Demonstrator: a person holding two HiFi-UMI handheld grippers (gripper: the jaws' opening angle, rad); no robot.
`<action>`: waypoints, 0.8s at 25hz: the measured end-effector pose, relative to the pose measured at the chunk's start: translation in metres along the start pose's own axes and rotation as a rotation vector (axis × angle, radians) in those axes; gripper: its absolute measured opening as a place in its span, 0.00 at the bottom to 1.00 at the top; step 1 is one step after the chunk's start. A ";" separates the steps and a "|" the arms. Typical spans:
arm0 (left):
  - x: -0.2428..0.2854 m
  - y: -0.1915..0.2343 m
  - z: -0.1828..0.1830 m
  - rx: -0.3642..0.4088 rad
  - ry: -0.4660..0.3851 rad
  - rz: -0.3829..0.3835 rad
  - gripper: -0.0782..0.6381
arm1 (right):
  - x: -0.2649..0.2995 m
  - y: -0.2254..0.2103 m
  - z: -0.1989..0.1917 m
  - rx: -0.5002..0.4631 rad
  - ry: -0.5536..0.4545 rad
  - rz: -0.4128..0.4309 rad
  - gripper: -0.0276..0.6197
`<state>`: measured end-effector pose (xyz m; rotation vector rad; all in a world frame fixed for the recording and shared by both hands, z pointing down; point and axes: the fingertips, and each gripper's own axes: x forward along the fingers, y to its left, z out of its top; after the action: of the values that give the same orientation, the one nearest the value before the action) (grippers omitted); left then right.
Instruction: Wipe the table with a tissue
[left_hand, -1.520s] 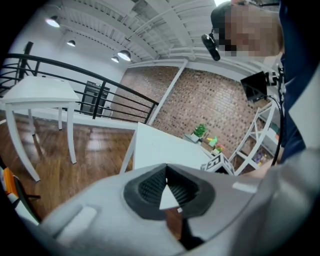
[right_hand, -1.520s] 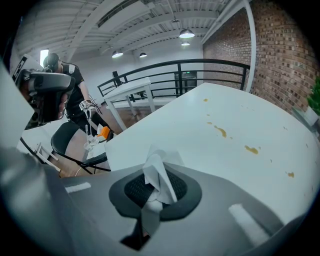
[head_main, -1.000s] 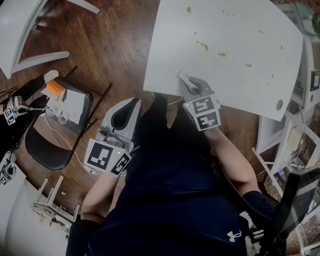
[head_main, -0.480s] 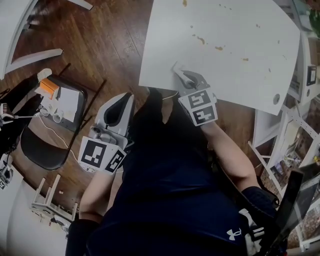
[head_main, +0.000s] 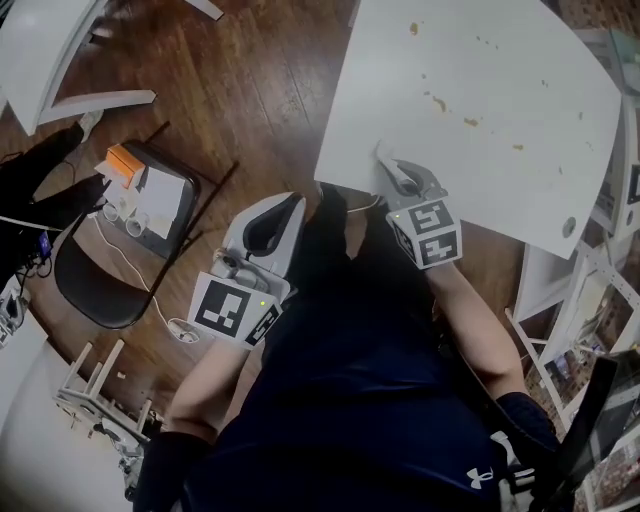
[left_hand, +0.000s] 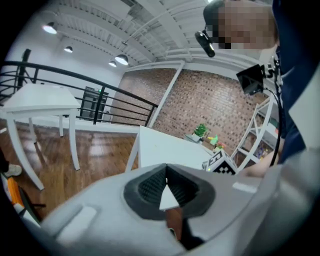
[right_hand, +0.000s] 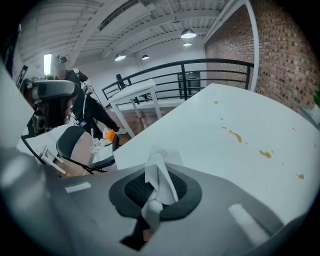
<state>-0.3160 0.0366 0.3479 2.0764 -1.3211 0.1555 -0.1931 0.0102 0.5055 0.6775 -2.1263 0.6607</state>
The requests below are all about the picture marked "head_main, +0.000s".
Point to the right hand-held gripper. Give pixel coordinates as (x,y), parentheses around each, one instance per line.
(432,235)

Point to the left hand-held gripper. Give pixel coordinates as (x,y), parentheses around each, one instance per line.
(222,307)

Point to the white wiping cloth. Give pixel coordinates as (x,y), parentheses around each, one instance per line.
(385,152)

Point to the person's right forearm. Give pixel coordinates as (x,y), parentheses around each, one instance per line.
(475,325)

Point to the person's left forearm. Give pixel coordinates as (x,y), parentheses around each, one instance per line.
(210,390)

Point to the white stained table top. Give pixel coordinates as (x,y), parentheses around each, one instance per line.
(500,75)

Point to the person's black trousers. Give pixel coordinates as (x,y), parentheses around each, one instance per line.
(330,250)

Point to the white papers on chair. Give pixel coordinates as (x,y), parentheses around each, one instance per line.
(162,197)

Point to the orange box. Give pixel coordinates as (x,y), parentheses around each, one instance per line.
(124,165)

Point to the white shelf unit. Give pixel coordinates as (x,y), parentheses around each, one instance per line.
(545,280)

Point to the black folding chair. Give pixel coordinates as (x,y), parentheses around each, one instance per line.
(95,295)

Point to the person's navy shirt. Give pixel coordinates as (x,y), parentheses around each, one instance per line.
(350,410)

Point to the white desk with grommet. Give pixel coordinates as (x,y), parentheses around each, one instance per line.
(625,175)

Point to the black framed picture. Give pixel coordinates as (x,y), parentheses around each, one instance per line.
(635,185)

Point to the white wooden stool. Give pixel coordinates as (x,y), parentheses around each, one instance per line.
(85,395)

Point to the black office chair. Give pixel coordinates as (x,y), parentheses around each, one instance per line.
(595,400)

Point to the small white side table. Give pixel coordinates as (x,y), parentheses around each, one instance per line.
(30,50)

